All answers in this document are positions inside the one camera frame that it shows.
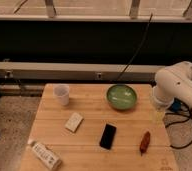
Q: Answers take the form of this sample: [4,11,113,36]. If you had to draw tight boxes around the brown red marker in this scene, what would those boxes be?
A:
[139,131,150,154]

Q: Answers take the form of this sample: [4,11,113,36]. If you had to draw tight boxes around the black floor cables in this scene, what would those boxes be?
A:
[164,99,192,150]

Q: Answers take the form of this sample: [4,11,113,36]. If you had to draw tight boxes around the white labelled bottle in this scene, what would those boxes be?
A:
[28,139,61,171]

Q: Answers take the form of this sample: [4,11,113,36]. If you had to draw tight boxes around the blue box on floor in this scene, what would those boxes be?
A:
[169,99,181,112]

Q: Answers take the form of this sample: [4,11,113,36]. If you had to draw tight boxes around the black hanging cable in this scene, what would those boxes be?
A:
[116,13,154,82]

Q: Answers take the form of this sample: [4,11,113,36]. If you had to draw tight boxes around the white plastic cup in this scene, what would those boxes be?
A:
[53,84,70,106]

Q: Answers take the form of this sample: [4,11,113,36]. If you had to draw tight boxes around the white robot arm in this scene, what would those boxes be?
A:
[151,61,192,109]

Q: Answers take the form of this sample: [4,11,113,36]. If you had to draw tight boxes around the black eraser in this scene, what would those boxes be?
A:
[99,124,116,150]

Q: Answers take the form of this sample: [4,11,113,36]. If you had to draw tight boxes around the green bowl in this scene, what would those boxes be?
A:
[106,84,137,110]

